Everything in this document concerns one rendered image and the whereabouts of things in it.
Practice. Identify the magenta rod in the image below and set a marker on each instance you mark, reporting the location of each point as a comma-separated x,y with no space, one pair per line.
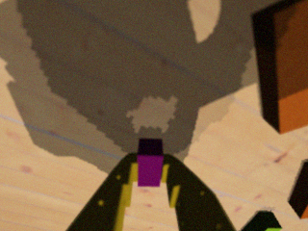
150,162

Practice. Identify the lime green rod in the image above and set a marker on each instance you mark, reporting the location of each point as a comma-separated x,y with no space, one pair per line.
263,221

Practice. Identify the orange block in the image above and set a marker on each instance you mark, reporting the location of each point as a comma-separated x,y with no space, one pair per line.
299,197
281,44

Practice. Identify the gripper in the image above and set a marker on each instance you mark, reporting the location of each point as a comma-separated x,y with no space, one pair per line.
196,206

